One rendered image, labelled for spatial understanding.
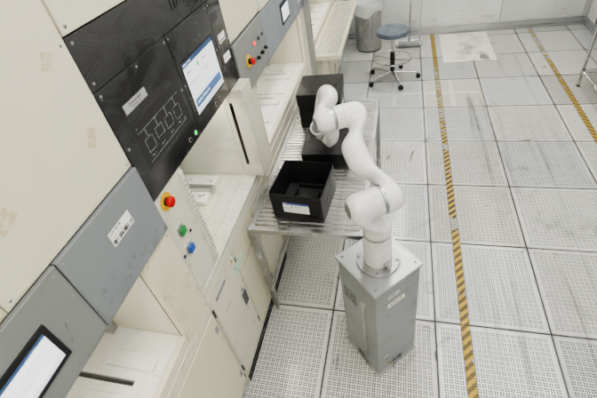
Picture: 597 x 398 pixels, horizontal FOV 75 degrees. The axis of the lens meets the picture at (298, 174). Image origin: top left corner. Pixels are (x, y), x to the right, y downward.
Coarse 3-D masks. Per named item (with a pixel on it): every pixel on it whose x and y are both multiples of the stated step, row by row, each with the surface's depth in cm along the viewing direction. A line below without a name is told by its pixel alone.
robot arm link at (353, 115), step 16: (336, 112) 157; (352, 112) 158; (352, 128) 157; (352, 144) 153; (352, 160) 152; (368, 160) 151; (368, 176) 152; (384, 176) 149; (384, 192) 146; (400, 192) 147; (400, 208) 149
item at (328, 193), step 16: (288, 160) 212; (288, 176) 218; (304, 176) 216; (320, 176) 212; (272, 192) 198; (288, 192) 216; (304, 192) 214; (320, 192) 212; (288, 208) 196; (304, 208) 192; (320, 208) 189
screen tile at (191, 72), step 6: (198, 60) 152; (192, 66) 148; (198, 66) 152; (186, 72) 144; (192, 72) 148; (192, 78) 148; (204, 78) 157; (198, 84) 153; (204, 84) 157; (192, 90) 148; (198, 90) 153
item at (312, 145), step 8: (344, 128) 240; (312, 136) 239; (344, 136) 234; (304, 144) 233; (312, 144) 232; (320, 144) 231; (336, 144) 228; (304, 152) 227; (312, 152) 226; (320, 152) 225; (328, 152) 224; (336, 152) 222; (304, 160) 228; (312, 160) 227; (320, 160) 226; (328, 160) 225; (336, 160) 224; (344, 160) 223
